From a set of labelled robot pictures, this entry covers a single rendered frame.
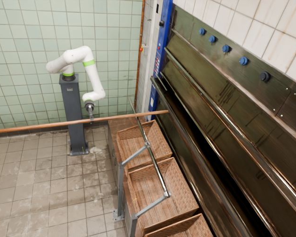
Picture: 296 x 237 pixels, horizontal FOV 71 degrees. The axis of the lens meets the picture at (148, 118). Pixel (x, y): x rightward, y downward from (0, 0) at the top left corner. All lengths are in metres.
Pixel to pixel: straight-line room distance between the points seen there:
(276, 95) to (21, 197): 2.80
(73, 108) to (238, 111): 1.99
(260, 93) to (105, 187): 2.25
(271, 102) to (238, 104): 0.22
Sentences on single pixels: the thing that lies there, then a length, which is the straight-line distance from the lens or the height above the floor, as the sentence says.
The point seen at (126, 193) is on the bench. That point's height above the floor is 0.58.
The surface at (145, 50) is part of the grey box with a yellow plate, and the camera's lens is 2.72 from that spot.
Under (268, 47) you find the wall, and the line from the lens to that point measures 1.17.
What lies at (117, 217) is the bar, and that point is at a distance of 2.71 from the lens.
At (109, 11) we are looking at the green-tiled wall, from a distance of 2.86.
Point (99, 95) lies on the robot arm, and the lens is 2.18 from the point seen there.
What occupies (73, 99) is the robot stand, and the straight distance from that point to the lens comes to 2.66.
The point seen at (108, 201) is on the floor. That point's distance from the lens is 2.81.
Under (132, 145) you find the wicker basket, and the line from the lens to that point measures 2.57.
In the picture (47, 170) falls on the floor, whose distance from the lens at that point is 3.20.
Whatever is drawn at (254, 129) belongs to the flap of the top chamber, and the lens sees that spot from 1.24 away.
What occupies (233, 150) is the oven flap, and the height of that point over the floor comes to 1.55.
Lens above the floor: 2.47
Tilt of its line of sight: 39 degrees down
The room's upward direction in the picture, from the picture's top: 8 degrees clockwise
